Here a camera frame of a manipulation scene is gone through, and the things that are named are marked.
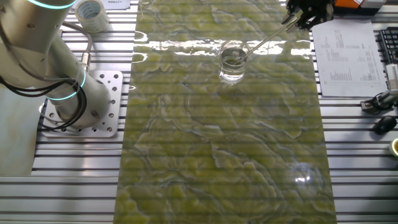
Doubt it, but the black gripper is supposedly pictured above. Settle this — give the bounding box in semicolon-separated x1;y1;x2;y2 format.
281;0;335;32

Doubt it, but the clear glass stirring rod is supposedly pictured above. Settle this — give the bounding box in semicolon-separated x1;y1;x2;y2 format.
233;19;299;65

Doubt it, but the glass beaker with water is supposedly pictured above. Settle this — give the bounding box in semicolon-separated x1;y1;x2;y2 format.
217;40;250;85

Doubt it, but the orange grey device box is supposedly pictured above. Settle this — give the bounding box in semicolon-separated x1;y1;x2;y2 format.
333;0;386;16

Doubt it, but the paper sheet with printed table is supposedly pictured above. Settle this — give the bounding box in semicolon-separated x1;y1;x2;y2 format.
310;19;388;98

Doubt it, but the black keyboard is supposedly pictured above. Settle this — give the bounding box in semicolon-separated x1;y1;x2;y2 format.
378;27;398;65

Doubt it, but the black computer mouse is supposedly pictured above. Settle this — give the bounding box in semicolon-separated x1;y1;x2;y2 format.
372;115;398;136

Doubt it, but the green marble pattern mat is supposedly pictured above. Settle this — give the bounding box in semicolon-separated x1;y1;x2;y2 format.
113;0;338;224

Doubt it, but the yellowish tape roll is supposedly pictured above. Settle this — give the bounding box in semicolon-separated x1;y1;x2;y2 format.
388;138;398;158

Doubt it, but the paper sheet with text lines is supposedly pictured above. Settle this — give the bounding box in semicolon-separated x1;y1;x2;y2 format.
99;0;131;10

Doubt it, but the white tape roll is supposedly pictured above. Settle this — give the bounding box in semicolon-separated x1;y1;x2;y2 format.
74;0;110;34

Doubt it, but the silver ribbed camera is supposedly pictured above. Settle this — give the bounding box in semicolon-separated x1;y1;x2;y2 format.
385;63;398;91

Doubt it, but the metal camera clamp stand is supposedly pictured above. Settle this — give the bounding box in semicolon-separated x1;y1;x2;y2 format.
360;90;398;113

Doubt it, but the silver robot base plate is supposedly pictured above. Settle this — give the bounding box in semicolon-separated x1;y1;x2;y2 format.
40;70;124;139

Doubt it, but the grey base cable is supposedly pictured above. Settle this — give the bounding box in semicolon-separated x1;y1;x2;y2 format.
60;21;94;71

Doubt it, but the black base cable loop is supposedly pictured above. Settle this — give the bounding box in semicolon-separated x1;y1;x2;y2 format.
0;76;88;131

